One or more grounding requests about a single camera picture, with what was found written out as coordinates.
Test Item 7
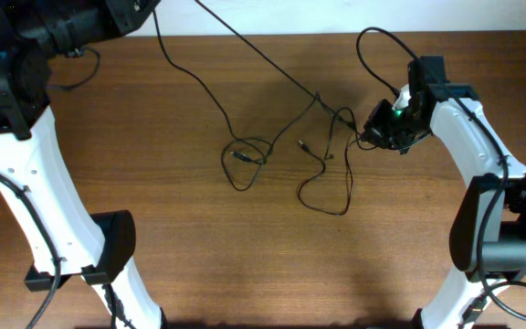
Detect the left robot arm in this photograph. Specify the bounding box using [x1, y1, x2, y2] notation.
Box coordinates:
[0, 0, 167, 328]

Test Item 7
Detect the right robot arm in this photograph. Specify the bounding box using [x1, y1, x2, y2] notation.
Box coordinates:
[363, 56, 526, 328]

